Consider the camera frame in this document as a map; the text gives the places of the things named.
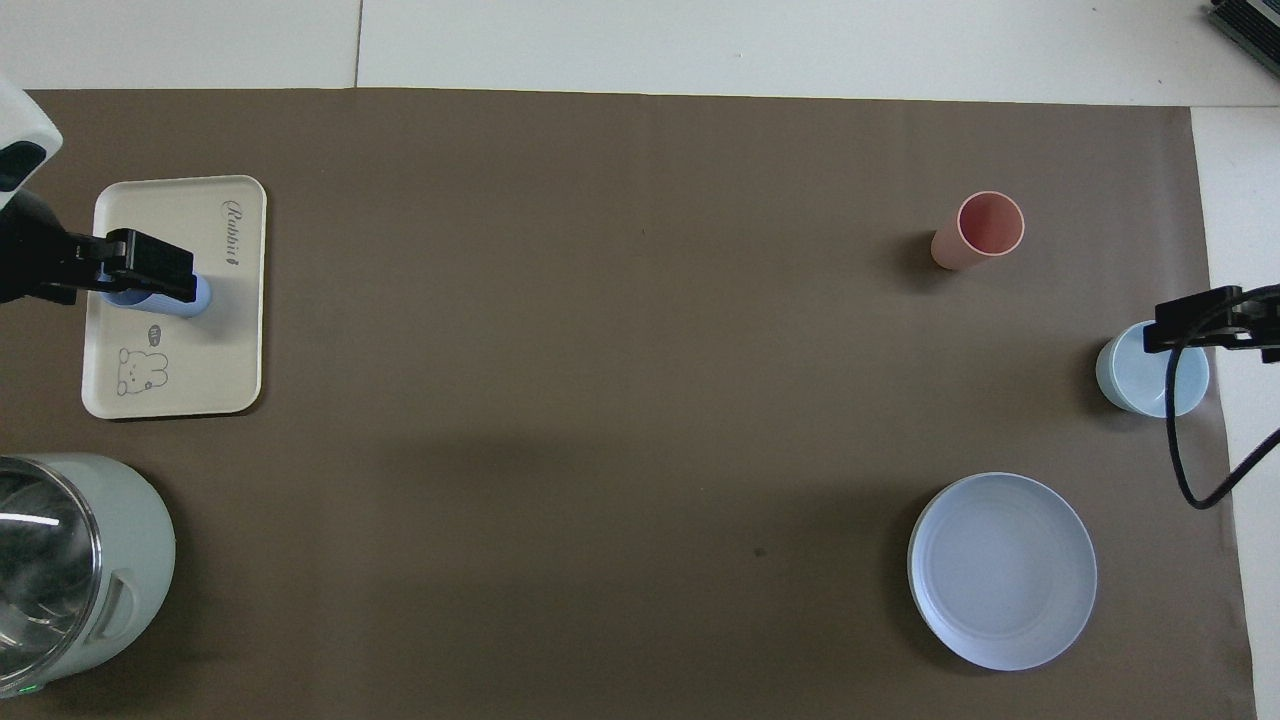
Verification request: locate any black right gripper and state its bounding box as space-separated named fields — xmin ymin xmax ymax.
xmin=1143 ymin=285 xmax=1280 ymax=365

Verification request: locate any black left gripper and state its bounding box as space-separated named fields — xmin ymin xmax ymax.
xmin=0 ymin=189 xmax=199 ymax=307

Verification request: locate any blue ribbed cup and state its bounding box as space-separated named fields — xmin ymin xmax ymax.
xmin=100 ymin=272 xmax=214 ymax=321

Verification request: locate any pink cup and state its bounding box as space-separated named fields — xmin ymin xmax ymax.
xmin=930 ymin=190 xmax=1027 ymax=272

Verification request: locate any light blue small cup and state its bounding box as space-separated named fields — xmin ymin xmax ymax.
xmin=1095 ymin=320 xmax=1212 ymax=419

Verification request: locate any cream tray with bear print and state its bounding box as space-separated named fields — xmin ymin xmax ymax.
xmin=82 ymin=175 xmax=268 ymax=420

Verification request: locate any pale green electric pot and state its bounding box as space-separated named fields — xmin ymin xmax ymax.
xmin=0 ymin=452 xmax=178 ymax=697

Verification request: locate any dark grey ribbed device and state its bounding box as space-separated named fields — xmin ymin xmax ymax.
xmin=1205 ymin=0 xmax=1280 ymax=67

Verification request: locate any blue round plate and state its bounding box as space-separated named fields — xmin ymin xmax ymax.
xmin=907 ymin=472 xmax=1099 ymax=672

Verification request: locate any brown table mat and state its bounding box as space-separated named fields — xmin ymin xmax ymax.
xmin=0 ymin=88 xmax=1257 ymax=720

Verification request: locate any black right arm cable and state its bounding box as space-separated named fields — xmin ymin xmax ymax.
xmin=1164 ymin=318 xmax=1280 ymax=512

